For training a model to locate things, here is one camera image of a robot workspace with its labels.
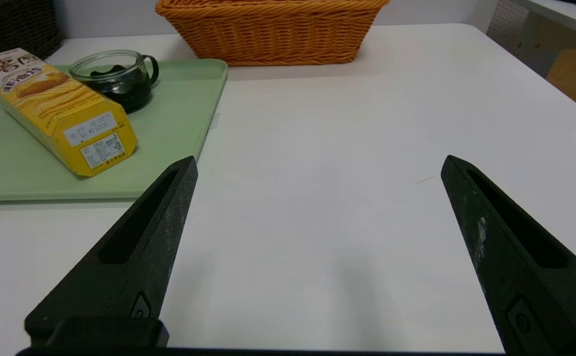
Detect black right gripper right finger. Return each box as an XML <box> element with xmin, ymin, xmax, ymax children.
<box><xmin>440</xmin><ymin>155</ymin><xmax>576</xmax><ymax>356</ymax></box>

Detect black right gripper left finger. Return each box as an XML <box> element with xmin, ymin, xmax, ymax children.
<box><xmin>25</xmin><ymin>156</ymin><xmax>198</xmax><ymax>348</ymax></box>

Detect yellow potato chips box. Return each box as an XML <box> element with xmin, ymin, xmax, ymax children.
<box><xmin>0</xmin><ymin>48</ymin><xmax>138</xmax><ymax>178</ymax></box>

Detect small glass jar black base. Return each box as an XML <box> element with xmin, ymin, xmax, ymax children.
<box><xmin>69</xmin><ymin>49</ymin><xmax>160</xmax><ymax>113</ymax></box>

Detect dark brown wicker basket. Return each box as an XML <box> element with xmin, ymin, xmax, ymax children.
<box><xmin>0</xmin><ymin>0</ymin><xmax>63</xmax><ymax>70</ymax></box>

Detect orange wicker basket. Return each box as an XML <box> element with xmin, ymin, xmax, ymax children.
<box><xmin>155</xmin><ymin>0</ymin><xmax>390</xmax><ymax>67</ymax></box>

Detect light green plastic tray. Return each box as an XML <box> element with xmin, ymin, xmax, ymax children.
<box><xmin>0</xmin><ymin>58</ymin><xmax>228</xmax><ymax>203</ymax></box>

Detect white side table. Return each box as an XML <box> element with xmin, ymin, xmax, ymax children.
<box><xmin>513</xmin><ymin>0</ymin><xmax>576</xmax><ymax>40</ymax></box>

